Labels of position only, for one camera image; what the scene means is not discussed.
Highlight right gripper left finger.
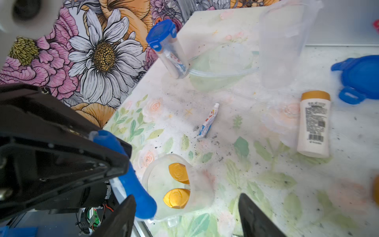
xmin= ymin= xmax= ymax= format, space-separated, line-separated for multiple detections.
xmin=90 ymin=195 xmax=136 ymax=237

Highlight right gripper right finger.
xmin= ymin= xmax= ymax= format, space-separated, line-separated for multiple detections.
xmin=238 ymin=193 xmax=285 ymax=237

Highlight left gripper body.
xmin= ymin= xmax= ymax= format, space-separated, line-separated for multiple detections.
xmin=1 ymin=84 xmax=132 ymax=221

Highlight blue toothbrush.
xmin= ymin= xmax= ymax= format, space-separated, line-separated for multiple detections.
xmin=89 ymin=130 xmax=158 ymax=220

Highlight white bottle teal label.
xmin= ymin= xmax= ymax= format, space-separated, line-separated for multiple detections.
xmin=163 ymin=188 xmax=190 ymax=209

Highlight white bottle barcode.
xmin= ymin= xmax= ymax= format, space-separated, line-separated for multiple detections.
xmin=168 ymin=163 xmax=190 ymax=185

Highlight blue lid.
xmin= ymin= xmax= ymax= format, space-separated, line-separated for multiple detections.
xmin=331 ymin=55 xmax=379 ymax=105
xmin=146 ymin=19 xmax=177 ymax=52

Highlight small toothpaste tube left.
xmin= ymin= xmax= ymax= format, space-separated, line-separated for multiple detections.
xmin=197 ymin=103 xmax=220 ymax=138

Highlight white bottle back label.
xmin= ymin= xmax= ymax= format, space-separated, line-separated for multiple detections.
xmin=297 ymin=90 xmax=331 ymax=159

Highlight white bottle lying sideways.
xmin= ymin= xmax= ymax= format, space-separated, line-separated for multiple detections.
xmin=372 ymin=175 xmax=379 ymax=206

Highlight clear plastic cup back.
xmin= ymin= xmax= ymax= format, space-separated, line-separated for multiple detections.
xmin=259 ymin=1 xmax=323 ymax=89

